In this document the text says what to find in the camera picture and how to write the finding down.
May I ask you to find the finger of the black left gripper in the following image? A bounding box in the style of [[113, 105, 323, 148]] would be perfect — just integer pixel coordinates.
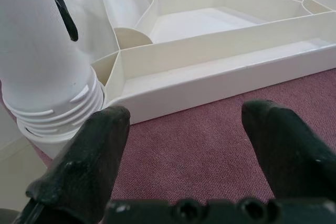
[[43, 0, 79, 42]]

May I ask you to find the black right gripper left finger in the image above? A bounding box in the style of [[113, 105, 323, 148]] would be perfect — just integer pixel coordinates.
[[25, 105, 131, 215]]

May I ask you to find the maroon cloth with white stripes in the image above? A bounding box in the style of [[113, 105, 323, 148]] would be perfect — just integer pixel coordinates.
[[0, 69, 336, 209]]

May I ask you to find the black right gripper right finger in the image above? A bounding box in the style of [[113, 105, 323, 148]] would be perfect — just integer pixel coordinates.
[[241, 100, 336, 201]]

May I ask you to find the white plastic table leg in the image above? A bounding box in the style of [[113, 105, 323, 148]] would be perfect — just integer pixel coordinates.
[[0, 0, 107, 141]]

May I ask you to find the white plastic children table top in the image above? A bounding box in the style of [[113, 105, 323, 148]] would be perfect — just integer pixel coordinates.
[[15, 0, 336, 161]]

